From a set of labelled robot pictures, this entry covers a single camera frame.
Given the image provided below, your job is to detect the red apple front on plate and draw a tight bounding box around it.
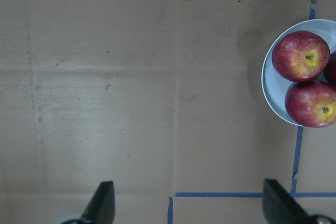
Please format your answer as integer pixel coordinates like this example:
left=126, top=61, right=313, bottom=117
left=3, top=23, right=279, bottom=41
left=285, top=81, right=335, bottom=128

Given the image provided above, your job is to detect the dark red apple on plate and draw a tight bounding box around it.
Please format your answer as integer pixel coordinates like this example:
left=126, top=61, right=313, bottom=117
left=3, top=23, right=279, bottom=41
left=323, top=51, right=336, bottom=86

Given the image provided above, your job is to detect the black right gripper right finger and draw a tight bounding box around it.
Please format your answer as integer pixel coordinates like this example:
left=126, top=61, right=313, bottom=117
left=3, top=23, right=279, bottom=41
left=263, top=178, right=336, bottom=224

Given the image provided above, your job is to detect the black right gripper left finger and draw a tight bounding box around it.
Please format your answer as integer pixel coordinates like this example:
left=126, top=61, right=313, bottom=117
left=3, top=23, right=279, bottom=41
left=79, top=181, right=115, bottom=224

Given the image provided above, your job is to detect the light blue plate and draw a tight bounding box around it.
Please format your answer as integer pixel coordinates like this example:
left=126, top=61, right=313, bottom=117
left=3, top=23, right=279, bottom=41
left=261, top=19, right=335, bottom=126

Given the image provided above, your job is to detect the red apple with yellow top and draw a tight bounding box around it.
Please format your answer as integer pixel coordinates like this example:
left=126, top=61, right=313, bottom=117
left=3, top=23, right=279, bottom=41
left=271, top=30, right=330, bottom=82

